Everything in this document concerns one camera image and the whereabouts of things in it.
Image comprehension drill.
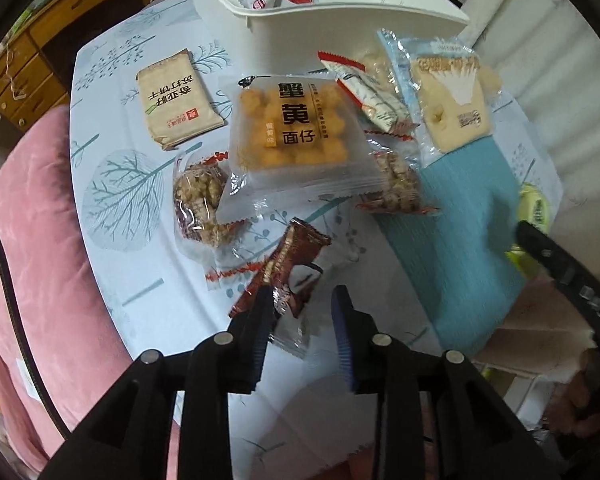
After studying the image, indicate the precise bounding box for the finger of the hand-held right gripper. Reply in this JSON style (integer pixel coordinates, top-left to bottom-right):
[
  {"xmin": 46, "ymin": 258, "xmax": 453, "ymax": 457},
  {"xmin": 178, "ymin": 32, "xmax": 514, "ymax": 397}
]
[{"xmin": 516, "ymin": 220, "xmax": 578, "ymax": 301}]

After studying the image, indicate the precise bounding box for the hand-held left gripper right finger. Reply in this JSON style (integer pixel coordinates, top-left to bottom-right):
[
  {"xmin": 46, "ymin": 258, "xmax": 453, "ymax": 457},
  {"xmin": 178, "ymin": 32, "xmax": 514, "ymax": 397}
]
[{"xmin": 331, "ymin": 284, "xmax": 562, "ymax": 480}]

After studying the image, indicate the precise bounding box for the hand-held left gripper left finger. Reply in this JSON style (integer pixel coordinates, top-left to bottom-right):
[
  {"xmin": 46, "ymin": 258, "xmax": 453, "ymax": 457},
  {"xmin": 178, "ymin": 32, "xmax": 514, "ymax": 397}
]
[{"xmin": 45, "ymin": 286, "xmax": 276, "ymax": 480}]

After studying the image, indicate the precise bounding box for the brown chocolate snack packet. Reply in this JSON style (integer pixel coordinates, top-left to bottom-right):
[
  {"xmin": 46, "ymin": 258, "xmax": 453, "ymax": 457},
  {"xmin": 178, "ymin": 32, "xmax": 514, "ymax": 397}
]
[{"xmin": 228, "ymin": 217, "xmax": 332, "ymax": 362}]

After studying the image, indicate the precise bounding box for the clear peanut brittle packet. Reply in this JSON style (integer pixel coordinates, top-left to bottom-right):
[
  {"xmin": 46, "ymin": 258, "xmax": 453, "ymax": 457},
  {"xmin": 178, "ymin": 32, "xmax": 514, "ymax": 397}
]
[
  {"xmin": 356, "ymin": 129, "xmax": 442, "ymax": 217},
  {"xmin": 172, "ymin": 151, "xmax": 255, "ymax": 282}
]

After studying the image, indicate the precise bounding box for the cheese cracker clear packet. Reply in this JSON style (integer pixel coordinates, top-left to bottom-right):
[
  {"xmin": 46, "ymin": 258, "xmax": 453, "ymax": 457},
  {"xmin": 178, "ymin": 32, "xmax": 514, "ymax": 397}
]
[{"xmin": 376, "ymin": 29, "xmax": 504, "ymax": 170}]

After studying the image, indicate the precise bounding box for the yellow ball snack packet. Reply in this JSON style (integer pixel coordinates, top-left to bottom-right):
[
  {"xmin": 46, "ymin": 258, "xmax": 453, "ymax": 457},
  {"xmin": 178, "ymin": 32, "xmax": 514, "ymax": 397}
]
[{"xmin": 216, "ymin": 73, "xmax": 387, "ymax": 224}]

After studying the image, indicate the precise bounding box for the red and white snack packet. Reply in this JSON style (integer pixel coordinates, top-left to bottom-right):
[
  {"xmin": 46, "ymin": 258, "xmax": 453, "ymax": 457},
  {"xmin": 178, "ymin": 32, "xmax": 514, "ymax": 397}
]
[{"xmin": 317, "ymin": 51, "xmax": 417, "ymax": 134}]

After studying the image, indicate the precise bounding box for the brown paper cracker packet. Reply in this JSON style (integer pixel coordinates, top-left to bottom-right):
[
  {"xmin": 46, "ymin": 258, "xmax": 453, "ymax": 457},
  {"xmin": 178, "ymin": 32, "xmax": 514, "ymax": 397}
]
[{"xmin": 136, "ymin": 49, "xmax": 227, "ymax": 152}]

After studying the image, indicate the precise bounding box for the white plastic storage bin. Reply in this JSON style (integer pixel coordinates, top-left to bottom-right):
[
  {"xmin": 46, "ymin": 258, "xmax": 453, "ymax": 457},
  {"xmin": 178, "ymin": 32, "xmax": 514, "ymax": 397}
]
[{"xmin": 182, "ymin": 0, "xmax": 472, "ymax": 67}]

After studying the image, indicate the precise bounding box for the yellow green tape roll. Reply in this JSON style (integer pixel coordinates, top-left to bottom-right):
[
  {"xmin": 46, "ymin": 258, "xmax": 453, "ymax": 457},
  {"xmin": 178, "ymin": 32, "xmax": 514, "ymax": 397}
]
[{"xmin": 504, "ymin": 181, "xmax": 554, "ymax": 282}]

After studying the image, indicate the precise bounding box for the beige cardboard box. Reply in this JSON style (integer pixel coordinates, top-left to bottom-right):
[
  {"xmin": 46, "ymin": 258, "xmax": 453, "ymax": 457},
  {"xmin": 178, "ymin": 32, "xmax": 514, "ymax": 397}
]
[{"xmin": 474, "ymin": 279, "xmax": 599, "ymax": 377}]

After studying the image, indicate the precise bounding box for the blue ribbed cloth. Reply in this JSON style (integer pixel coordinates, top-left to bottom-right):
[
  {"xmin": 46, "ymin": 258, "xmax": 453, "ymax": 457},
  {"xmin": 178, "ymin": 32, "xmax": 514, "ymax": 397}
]
[{"xmin": 374, "ymin": 134, "xmax": 537, "ymax": 352}]

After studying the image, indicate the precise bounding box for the cream white cloth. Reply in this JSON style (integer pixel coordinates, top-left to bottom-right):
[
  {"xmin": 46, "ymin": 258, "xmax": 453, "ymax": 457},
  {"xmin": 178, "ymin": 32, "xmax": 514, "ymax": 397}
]
[{"xmin": 459, "ymin": 0, "xmax": 600, "ymax": 246}]

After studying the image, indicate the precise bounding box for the pink cushioned chair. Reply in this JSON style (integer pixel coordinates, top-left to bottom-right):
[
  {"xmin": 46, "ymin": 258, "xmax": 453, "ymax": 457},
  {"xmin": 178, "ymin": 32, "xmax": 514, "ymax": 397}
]
[{"xmin": 0, "ymin": 104, "xmax": 182, "ymax": 480}]

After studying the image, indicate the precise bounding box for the wooden desk with drawers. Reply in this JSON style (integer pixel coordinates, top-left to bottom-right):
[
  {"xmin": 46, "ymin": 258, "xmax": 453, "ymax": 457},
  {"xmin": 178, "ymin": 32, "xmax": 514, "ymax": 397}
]
[{"xmin": 0, "ymin": 0, "xmax": 182, "ymax": 127}]

